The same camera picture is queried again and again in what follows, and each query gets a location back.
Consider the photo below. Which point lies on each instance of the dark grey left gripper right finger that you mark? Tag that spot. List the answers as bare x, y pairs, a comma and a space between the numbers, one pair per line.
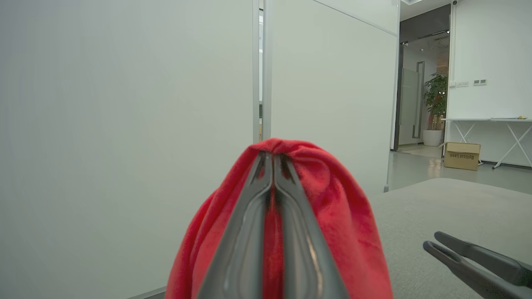
309, 253

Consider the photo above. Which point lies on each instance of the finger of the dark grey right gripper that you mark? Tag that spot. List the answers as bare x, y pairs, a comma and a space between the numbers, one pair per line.
490, 259
474, 276

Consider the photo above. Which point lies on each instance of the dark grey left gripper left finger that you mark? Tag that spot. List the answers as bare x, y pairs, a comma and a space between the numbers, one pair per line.
239, 249

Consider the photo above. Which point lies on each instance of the red fleece garment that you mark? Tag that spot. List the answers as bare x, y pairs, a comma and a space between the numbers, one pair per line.
349, 216

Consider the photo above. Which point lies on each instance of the brown cardboard box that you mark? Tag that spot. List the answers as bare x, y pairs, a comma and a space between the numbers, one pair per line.
461, 157

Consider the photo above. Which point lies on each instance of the white plant pot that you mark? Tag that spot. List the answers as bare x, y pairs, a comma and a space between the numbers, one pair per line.
432, 138

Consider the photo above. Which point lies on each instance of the white folding table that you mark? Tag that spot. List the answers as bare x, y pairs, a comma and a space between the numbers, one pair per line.
486, 120

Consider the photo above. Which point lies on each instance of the flat items on table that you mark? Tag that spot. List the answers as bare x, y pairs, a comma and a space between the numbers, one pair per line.
509, 118

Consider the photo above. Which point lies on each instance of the green leafy plant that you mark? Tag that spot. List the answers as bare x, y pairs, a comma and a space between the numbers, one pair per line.
436, 95

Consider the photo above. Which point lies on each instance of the frosted glass door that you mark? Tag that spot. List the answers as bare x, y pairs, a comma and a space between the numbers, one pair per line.
409, 104

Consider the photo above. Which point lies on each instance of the white wall switch panel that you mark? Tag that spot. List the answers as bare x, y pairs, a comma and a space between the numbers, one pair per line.
479, 82

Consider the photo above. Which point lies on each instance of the white wall socket panel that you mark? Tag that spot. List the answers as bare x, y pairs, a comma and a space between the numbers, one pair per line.
462, 84

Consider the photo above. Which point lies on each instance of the silver partition frame post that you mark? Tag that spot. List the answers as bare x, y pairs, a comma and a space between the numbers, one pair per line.
262, 70

